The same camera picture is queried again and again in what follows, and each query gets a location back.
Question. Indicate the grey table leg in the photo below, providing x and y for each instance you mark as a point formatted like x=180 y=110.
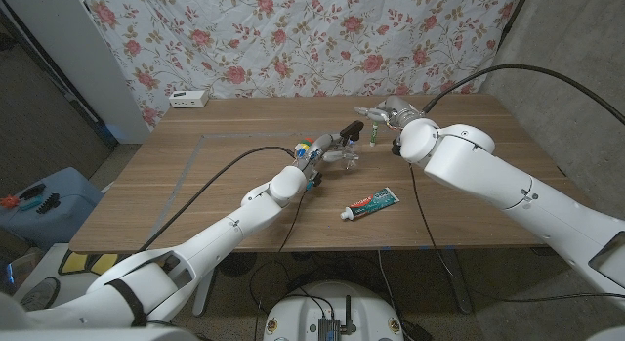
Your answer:
x=456 y=282

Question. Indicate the black toothed comb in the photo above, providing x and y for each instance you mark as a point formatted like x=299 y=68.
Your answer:
x=49 y=204

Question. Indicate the black power adapter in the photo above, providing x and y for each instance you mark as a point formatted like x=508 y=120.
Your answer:
x=415 y=331

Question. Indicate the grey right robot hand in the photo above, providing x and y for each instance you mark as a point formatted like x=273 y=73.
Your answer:
x=398 y=109

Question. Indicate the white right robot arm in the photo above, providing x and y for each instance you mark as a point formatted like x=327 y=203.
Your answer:
x=503 y=180

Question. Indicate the colourful wooden maraca toy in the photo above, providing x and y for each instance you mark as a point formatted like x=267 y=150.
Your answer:
x=304 y=146

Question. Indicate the black backdrop stand pole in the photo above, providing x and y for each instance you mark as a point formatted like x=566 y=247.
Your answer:
x=510 y=18

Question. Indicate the floral backdrop cloth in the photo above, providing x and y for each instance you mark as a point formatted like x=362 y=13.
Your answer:
x=317 y=48

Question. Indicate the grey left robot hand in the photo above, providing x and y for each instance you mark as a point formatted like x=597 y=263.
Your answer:
x=320 y=145

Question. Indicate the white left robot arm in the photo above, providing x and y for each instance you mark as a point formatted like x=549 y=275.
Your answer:
x=220 y=233

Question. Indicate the green Expo marker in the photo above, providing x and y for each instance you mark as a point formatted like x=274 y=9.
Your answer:
x=373 y=135

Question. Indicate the white robot torso shell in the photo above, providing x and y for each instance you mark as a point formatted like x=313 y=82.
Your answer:
x=97 y=334

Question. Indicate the grey shoe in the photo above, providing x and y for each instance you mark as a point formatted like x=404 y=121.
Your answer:
x=39 y=294

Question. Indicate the black plastic clip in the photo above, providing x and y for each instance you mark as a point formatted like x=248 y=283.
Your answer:
x=33 y=190

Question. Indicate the toothpaste tube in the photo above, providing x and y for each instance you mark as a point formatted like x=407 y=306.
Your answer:
x=371 y=204

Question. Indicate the white table leg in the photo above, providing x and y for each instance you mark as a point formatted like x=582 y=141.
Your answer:
x=204 y=294

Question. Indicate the yellow black floor mat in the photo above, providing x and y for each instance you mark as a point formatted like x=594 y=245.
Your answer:
x=78 y=264

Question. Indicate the blue storage bin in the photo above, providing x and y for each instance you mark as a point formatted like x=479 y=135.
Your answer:
x=63 y=224

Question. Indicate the teal plastic tool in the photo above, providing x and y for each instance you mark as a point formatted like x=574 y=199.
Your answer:
x=31 y=204

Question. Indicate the white power strip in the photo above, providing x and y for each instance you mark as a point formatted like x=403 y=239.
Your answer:
x=188 y=99

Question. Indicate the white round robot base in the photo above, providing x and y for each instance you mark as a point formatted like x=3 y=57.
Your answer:
x=298 y=311

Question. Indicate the black radio box with antenna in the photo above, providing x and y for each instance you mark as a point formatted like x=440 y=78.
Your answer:
x=329 y=328

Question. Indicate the clear dispenser bottle black pump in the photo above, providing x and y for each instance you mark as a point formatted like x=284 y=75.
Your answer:
x=351 y=130

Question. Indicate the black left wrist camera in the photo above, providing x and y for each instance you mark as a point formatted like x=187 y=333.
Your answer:
x=314 y=181

